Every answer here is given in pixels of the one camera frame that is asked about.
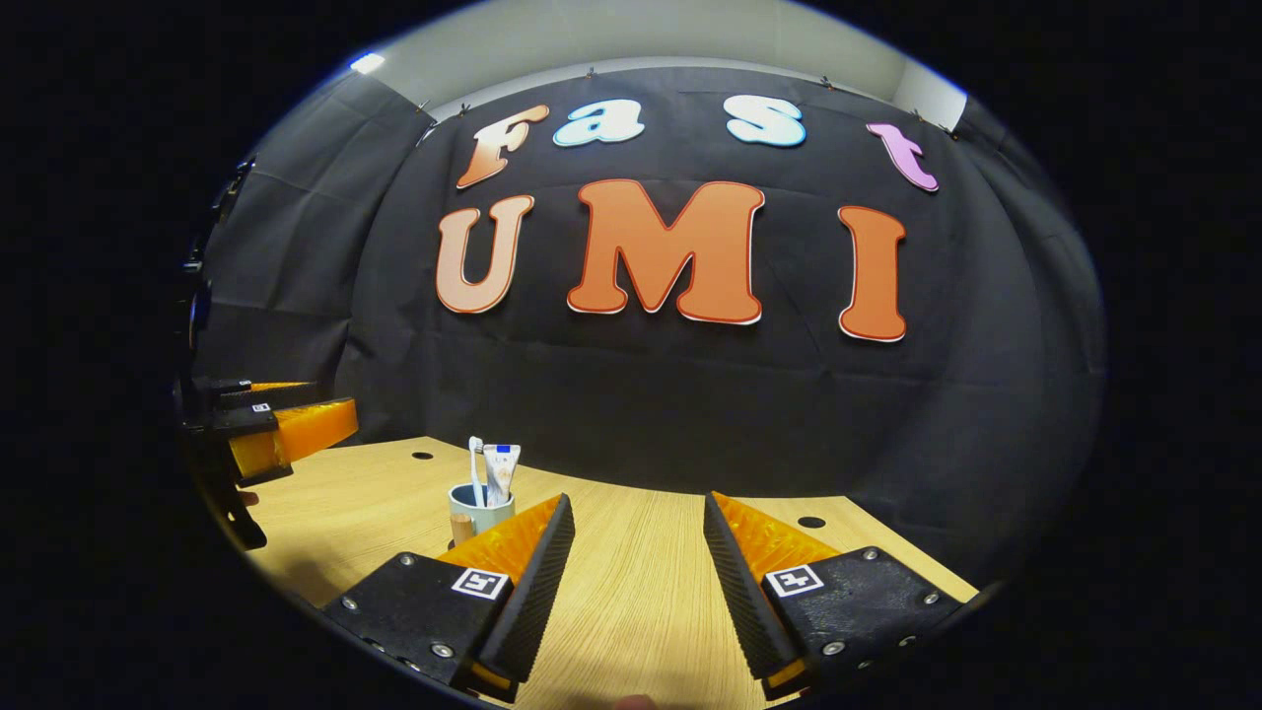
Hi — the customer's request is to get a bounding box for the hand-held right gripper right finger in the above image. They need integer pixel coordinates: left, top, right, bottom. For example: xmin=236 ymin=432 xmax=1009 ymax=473
xmin=703 ymin=491 xmax=965 ymax=701

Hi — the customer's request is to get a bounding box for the black backdrop cloth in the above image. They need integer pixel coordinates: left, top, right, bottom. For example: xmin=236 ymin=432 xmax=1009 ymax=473
xmin=187 ymin=64 xmax=1105 ymax=593

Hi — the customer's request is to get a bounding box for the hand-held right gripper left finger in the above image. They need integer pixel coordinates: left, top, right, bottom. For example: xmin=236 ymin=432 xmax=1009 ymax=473
xmin=320 ymin=493 xmax=576 ymax=703

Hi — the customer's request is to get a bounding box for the white toothpaste tube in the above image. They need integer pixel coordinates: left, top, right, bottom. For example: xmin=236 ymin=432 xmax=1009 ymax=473
xmin=483 ymin=444 xmax=522 ymax=507

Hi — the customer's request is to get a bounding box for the pale green cup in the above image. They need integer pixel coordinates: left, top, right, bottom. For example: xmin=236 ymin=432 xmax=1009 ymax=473
xmin=449 ymin=481 xmax=517 ymax=548

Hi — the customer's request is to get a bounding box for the wooden desktop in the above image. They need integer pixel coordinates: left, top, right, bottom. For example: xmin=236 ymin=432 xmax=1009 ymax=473
xmin=242 ymin=436 xmax=979 ymax=710

